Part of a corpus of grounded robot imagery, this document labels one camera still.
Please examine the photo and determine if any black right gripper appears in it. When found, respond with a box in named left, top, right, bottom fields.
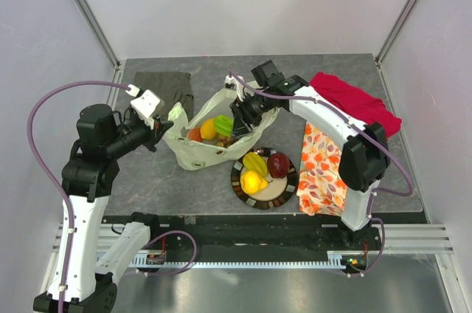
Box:
left=229, top=89, right=273, bottom=139

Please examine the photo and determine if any green fake starfruit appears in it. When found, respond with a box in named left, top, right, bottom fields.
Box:
left=214, top=115, right=234, bottom=137

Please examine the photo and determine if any yellow orange fake mango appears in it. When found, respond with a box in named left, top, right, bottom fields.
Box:
left=200, top=118, right=218, bottom=140

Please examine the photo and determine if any yellow fake starfruit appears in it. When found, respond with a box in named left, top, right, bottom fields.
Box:
left=243, top=152, right=268, bottom=178

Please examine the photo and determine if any pale green plastic bag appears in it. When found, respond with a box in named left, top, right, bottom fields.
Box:
left=163, top=88, right=279, bottom=171

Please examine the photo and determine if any dark red fake apple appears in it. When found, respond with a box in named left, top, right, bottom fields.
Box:
left=267, top=152, right=291, bottom=179

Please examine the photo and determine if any yellow fake pear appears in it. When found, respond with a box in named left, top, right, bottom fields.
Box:
left=240, top=171, right=268, bottom=195

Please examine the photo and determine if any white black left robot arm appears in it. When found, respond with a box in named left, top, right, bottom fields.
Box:
left=33, top=104, right=173, bottom=312

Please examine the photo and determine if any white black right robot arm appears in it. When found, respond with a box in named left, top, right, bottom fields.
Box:
left=225, top=61, right=390, bottom=250

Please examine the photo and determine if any brown fake walnuts cluster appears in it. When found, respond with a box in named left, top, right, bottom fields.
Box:
left=215, top=134, right=235, bottom=148

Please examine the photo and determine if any fake watermelon slice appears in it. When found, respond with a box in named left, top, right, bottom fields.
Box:
left=187, top=128, right=203, bottom=142

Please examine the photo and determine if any dark olive cloth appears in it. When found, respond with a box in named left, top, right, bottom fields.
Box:
left=133, top=72, right=194, bottom=120

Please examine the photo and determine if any cream plate with dark rim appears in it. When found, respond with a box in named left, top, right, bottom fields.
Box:
left=231, top=157, right=299, bottom=210

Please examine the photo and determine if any orange floral cloth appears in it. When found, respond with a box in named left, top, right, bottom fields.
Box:
left=296, top=123, right=347, bottom=216

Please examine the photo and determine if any red cloth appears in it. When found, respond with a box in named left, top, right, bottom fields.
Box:
left=309, top=72, right=402, bottom=138

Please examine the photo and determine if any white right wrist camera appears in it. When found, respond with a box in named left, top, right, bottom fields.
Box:
left=224, top=75, right=253, bottom=101

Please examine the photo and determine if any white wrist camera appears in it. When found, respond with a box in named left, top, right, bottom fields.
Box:
left=131, top=89, right=165, bottom=129
left=224, top=75, right=253, bottom=101

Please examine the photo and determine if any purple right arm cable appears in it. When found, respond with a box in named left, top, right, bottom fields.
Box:
left=227, top=71, right=414, bottom=278

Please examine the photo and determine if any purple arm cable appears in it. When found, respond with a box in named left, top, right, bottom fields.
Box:
left=227, top=71, right=414, bottom=278
left=27, top=80, right=198, bottom=313

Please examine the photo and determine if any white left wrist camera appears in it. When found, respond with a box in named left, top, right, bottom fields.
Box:
left=131, top=89, right=165, bottom=129

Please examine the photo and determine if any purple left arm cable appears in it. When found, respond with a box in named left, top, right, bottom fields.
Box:
left=27, top=80, right=198, bottom=313

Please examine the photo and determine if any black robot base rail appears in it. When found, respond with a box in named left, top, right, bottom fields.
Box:
left=106, top=213, right=383, bottom=258

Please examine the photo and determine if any left aluminium frame post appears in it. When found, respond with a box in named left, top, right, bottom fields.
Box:
left=74, top=0, right=120, bottom=69

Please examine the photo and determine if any aluminium frame post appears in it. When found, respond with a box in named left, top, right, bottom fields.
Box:
left=375, top=0, right=420, bottom=67
left=74, top=0, right=120, bottom=69

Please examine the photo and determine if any grey slotted cable duct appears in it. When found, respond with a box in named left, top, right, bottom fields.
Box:
left=129, top=250, right=359, bottom=271

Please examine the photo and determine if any right aluminium frame post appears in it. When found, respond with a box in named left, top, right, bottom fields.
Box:
left=375, top=0, right=420, bottom=67

